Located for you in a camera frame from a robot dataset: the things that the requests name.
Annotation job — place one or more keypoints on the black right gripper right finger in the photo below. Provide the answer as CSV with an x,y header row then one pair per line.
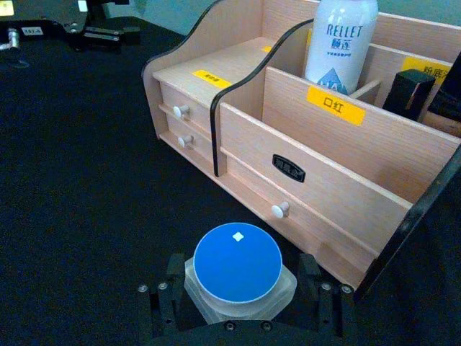
x,y
324,299

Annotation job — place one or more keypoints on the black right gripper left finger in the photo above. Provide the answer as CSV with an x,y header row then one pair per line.
x,y
169,299

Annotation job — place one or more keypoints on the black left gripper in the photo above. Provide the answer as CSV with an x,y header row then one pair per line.
x,y
54,34

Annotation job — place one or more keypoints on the clear jar with blue lid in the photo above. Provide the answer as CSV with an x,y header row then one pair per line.
x,y
237,263

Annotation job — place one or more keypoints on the wide wooden drawer white knob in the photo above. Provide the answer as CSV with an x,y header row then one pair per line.
x,y
324,234

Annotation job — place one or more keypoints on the small wooden drawer white knob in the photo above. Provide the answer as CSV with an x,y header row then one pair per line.
x,y
167,96
201,144

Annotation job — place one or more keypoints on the light wooden desk organizer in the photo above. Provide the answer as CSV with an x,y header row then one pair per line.
x,y
324,158

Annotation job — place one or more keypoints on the black table cloth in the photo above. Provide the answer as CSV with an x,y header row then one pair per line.
x,y
72,180

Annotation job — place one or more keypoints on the black rectangular cosmetic box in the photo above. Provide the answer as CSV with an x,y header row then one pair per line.
x,y
407,93

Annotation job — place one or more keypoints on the white spray bottle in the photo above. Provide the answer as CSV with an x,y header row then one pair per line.
x,y
338,36

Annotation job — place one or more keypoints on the pale grey wall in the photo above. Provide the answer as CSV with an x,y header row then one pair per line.
x,y
414,9

